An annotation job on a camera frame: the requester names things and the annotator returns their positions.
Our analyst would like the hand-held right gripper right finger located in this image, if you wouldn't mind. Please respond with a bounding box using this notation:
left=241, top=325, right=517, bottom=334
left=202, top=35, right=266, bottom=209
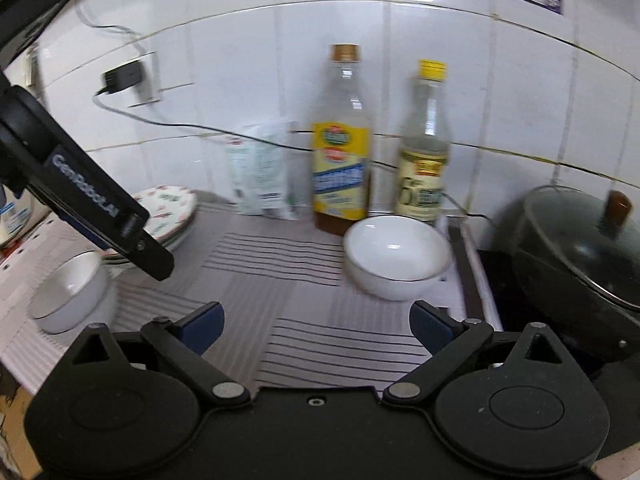
left=382, top=300, right=567, bottom=409

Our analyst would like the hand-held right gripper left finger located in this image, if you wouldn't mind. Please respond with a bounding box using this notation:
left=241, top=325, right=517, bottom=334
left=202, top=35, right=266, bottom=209
left=70, top=301, right=252, bottom=409

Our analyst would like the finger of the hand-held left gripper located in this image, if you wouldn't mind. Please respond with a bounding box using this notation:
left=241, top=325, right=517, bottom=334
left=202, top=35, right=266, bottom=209
left=124, top=212, right=176, bottom=282

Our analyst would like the white pink bear plate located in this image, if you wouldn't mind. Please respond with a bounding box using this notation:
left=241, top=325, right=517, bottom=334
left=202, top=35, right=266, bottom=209
left=131, top=185, right=199, bottom=243

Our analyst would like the plain white bowl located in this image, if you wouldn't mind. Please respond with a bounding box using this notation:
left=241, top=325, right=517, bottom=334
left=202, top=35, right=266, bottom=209
left=342, top=215, right=454, bottom=302

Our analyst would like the white bowl with yellow flower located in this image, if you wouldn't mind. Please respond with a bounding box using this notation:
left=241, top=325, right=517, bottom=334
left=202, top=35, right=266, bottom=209
left=29, top=251, right=117, bottom=335

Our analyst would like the white rice cooker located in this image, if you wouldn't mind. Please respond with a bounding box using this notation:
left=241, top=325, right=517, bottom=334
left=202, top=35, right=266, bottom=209
left=0, top=185, right=51, bottom=248

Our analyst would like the black power adapter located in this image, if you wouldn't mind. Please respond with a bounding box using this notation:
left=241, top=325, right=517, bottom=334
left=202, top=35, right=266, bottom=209
left=102, top=59, right=146, bottom=96

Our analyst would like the grey striped table mat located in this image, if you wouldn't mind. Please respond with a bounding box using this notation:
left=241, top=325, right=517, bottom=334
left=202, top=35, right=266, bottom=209
left=0, top=191, right=503, bottom=396

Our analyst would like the black pot with glass lid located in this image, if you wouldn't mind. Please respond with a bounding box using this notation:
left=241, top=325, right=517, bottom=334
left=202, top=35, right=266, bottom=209
left=510, top=185, right=640, bottom=361

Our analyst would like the white green plastic packet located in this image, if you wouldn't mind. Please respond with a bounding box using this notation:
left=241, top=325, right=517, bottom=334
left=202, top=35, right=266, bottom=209
left=224, top=119, right=303, bottom=222

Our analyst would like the clear bottle with yellow cap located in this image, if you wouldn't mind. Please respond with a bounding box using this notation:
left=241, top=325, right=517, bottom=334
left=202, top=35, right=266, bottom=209
left=395, top=59, right=449, bottom=226

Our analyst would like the glass lid with brown knob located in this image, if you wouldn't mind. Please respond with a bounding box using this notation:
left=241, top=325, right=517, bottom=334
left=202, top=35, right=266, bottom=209
left=520, top=185, right=640, bottom=311

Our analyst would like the oil bottle with brown cap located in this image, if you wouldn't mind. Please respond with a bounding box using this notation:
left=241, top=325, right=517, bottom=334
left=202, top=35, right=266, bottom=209
left=311, top=43, right=373, bottom=237

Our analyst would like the cardboard box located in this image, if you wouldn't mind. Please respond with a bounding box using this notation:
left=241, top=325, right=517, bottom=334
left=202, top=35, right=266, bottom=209
left=0, top=360, right=36, bottom=480

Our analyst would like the white wall socket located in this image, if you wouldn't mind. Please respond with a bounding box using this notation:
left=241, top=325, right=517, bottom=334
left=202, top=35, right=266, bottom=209
left=127, top=51, right=163, bottom=107

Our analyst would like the thin black cable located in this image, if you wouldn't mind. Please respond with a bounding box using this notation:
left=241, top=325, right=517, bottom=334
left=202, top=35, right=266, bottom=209
left=92, top=87, right=491, bottom=221

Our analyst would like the thin white cable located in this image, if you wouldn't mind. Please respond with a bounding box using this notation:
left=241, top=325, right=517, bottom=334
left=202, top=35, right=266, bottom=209
left=77, top=2, right=146, bottom=58

